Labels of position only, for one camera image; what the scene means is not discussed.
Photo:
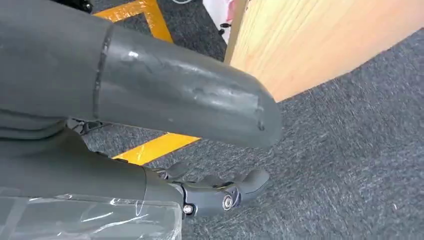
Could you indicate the yellow floor tape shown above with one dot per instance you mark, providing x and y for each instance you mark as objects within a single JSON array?
[{"x": 157, "y": 20}]

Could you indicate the black robot foot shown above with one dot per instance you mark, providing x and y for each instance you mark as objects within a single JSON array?
[{"x": 78, "y": 5}]

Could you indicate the pale wooden desk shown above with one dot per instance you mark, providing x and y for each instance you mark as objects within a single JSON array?
[{"x": 314, "y": 43}]

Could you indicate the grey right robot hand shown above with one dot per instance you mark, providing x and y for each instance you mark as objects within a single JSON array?
[{"x": 182, "y": 96}]

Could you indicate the white panel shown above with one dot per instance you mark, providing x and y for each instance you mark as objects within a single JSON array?
[{"x": 217, "y": 15}]

